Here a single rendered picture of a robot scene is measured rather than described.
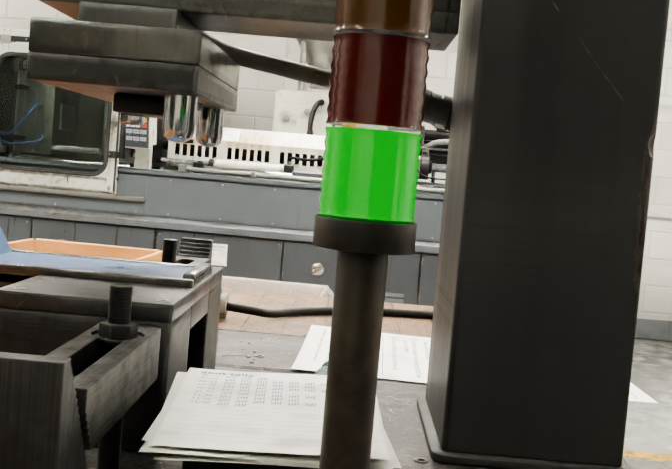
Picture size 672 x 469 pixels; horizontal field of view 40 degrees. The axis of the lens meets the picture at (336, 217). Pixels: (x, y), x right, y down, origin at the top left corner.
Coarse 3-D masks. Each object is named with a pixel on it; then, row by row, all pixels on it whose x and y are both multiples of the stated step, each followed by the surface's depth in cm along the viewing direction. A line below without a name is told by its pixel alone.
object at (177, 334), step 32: (0, 320) 52; (32, 320) 52; (64, 320) 52; (96, 320) 52; (192, 320) 59; (32, 352) 52; (160, 352) 52; (192, 352) 66; (160, 384) 52; (128, 416) 52; (128, 448) 52
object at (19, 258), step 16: (0, 240) 66; (0, 256) 64; (16, 256) 64; (32, 256) 65; (48, 256) 66; (64, 256) 67; (128, 272) 61; (144, 272) 62; (160, 272) 62; (176, 272) 63
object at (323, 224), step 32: (320, 224) 36; (352, 224) 35; (384, 224) 35; (416, 224) 36; (352, 256) 36; (384, 256) 36; (352, 288) 36; (384, 288) 36; (352, 320) 36; (352, 352) 36; (352, 384) 36; (352, 416) 36; (352, 448) 36
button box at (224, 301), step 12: (228, 300) 99; (240, 312) 98; (252, 312) 98; (264, 312) 99; (276, 312) 101; (288, 312) 103; (300, 312) 104; (312, 312) 105; (324, 312) 106; (384, 312) 109; (396, 312) 110; (408, 312) 110; (420, 312) 110; (432, 312) 110
